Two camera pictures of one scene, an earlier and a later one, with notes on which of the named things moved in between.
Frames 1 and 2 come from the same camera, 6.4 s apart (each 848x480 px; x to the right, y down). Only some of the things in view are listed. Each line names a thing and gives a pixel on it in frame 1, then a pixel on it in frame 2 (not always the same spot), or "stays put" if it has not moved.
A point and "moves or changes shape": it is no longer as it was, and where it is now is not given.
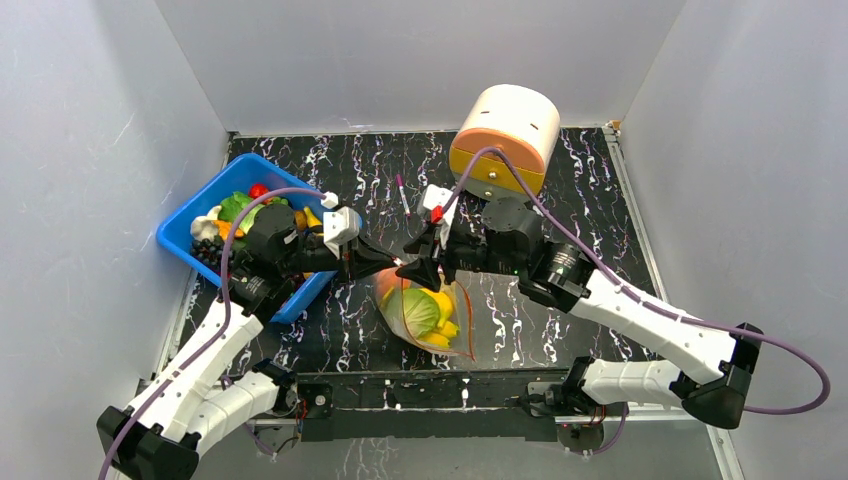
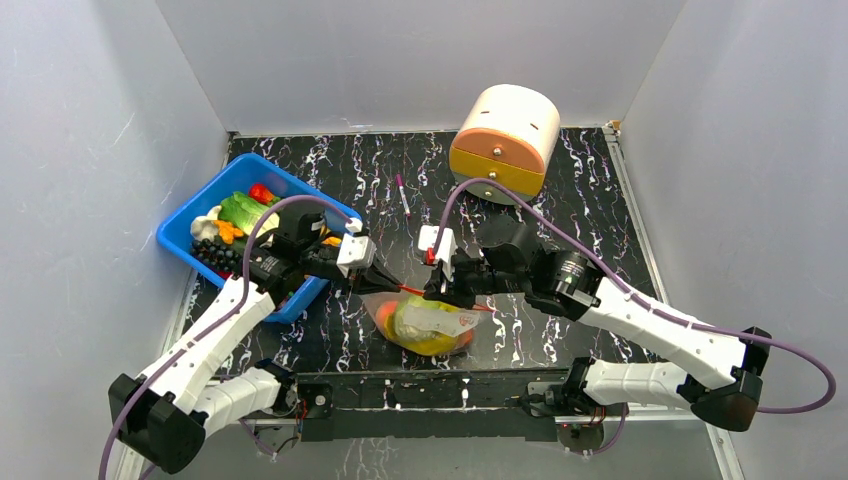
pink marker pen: (399, 179) stays put
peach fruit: (388, 279) moves or changes shape
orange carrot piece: (224, 229) stays put
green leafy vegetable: (232, 205) stays put
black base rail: (419, 407) stays put
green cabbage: (421, 311) moves or changes shape
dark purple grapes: (210, 252) stays put
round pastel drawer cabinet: (520, 120) stays put
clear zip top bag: (440, 321) moves or changes shape
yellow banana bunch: (445, 328) -> (425, 346)
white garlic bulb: (203, 227) stays put
